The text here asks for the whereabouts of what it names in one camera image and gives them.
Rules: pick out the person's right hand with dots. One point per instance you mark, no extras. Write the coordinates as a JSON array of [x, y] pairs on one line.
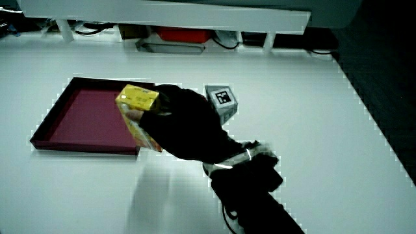
[[188, 130]]

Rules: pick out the yellow ice redtea carton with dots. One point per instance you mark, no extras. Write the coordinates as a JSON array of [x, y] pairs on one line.
[[138, 97]]

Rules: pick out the dark brown box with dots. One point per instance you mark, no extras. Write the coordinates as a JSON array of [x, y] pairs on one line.
[[133, 31]]

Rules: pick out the white shelf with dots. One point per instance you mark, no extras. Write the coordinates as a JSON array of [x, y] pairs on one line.
[[162, 14]]

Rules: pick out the red box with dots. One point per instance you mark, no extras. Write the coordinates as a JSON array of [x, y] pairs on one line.
[[183, 34]]

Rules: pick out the grey flat tray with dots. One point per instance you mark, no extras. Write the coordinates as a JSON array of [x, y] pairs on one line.
[[170, 47]]

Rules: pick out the dark red shallow tray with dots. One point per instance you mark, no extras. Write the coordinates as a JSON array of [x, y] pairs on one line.
[[87, 123]]

